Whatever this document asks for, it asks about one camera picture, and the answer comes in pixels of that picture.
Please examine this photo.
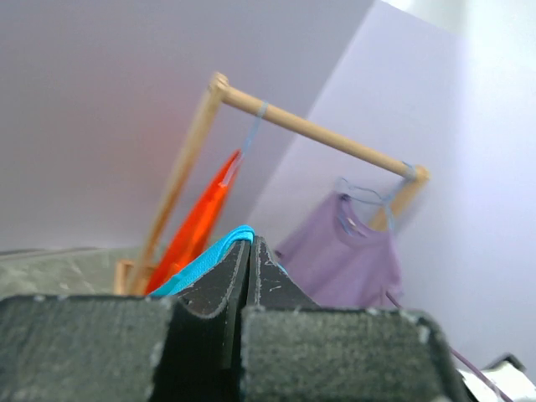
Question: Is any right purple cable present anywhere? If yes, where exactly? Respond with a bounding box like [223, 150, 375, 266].
[384, 290, 513, 402]

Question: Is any blue hanger with lilac shirt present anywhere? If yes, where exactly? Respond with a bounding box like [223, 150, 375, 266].
[335, 177, 395, 237]

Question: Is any wooden clothes rack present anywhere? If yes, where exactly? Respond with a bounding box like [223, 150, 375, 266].
[113, 71, 430, 296]

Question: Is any blue hanger with orange shirt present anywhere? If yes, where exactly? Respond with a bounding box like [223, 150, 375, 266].
[219, 101, 268, 187]

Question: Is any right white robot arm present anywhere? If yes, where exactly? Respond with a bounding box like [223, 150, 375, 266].
[457, 354, 535, 401]

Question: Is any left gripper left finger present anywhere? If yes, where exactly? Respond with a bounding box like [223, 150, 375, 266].
[1, 240, 250, 401]

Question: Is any lilac t shirt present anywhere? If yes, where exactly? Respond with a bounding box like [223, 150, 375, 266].
[275, 193, 402, 307]

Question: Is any teal t shirt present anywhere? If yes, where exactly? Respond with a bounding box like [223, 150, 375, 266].
[146, 224, 265, 297]

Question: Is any orange t shirt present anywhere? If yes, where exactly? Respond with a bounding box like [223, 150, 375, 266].
[144, 150, 243, 295]

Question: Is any empty blue wire hanger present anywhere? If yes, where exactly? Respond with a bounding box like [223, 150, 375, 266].
[376, 162, 418, 232]

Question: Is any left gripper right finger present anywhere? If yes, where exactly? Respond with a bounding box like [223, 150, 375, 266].
[240, 237, 467, 401]

